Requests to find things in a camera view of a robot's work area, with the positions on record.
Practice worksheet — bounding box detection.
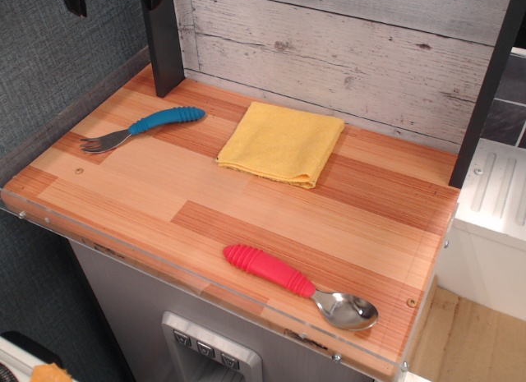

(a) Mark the dark vertical post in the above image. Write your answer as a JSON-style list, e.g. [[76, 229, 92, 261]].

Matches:
[[449, 0, 525, 189], [141, 0, 185, 98]]

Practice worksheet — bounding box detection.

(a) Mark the blue handled metal fork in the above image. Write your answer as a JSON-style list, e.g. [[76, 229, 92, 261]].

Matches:
[[81, 107, 205, 154]]

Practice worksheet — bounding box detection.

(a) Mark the orange object bottom left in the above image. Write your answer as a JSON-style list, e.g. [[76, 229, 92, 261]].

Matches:
[[30, 363, 73, 382]]

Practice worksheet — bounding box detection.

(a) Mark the white ribbed sink unit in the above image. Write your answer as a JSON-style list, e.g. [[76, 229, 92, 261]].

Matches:
[[435, 140, 525, 319]]

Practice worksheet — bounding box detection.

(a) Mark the silver dispenser button panel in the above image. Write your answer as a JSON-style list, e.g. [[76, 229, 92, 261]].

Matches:
[[161, 311, 263, 381]]

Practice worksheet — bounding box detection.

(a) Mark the yellow cloth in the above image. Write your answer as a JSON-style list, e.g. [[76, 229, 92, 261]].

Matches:
[[216, 102, 345, 189]]

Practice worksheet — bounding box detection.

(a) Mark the dark right vertical post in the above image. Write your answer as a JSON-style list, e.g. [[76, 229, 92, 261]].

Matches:
[[449, 0, 525, 189]]

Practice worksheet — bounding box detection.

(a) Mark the red handled metal spoon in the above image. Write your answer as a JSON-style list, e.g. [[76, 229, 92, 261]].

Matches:
[[223, 244, 379, 331]]

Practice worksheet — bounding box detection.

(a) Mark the dark left vertical post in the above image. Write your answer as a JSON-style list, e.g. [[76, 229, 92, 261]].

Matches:
[[141, 0, 185, 98]]

